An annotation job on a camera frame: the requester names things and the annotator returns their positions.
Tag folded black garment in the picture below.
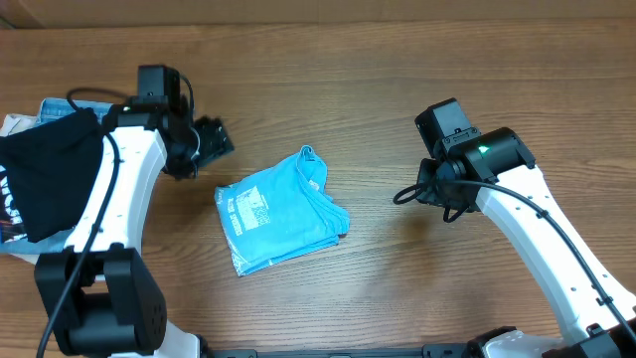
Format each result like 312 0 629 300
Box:
0 106 108 244

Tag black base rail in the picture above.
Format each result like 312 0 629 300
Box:
202 343 471 358

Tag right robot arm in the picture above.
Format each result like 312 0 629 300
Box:
417 124 635 357

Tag light blue printed t-shirt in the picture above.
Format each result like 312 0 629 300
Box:
215 145 350 276

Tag folded blue jeans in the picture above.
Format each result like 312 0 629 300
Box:
0 96 118 259

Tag folded beige garment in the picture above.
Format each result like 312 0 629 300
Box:
1 113 66 265

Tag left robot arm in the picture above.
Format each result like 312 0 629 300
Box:
35 104 234 357

